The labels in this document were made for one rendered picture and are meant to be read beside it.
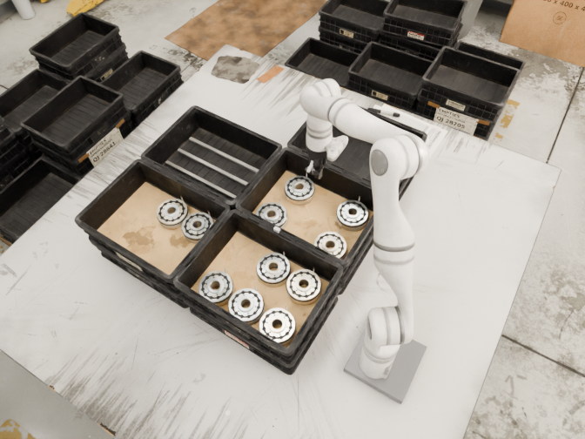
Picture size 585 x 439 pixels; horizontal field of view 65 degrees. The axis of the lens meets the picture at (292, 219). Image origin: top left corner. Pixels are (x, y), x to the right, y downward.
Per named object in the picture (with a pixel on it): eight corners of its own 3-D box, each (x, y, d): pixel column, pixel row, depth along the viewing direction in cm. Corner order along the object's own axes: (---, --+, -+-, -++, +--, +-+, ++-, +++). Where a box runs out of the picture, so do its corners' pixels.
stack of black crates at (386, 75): (424, 110, 274) (438, 63, 246) (404, 142, 260) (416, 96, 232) (364, 88, 286) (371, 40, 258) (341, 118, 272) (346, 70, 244)
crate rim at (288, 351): (345, 270, 132) (346, 266, 130) (289, 359, 119) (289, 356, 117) (233, 211, 145) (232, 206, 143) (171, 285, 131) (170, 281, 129)
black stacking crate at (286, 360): (342, 285, 140) (345, 267, 131) (290, 368, 127) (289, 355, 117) (238, 228, 153) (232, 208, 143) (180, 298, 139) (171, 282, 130)
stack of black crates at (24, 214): (61, 184, 250) (41, 156, 231) (101, 205, 241) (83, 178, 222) (2, 238, 232) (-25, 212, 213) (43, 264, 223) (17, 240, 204)
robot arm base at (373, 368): (394, 354, 136) (403, 334, 122) (384, 384, 132) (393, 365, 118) (365, 342, 139) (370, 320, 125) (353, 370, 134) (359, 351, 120)
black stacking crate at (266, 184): (385, 215, 154) (390, 195, 144) (342, 284, 140) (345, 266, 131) (285, 168, 166) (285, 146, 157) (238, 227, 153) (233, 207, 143)
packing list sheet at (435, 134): (449, 128, 190) (449, 127, 189) (428, 165, 179) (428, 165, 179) (377, 101, 200) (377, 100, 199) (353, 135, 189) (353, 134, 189)
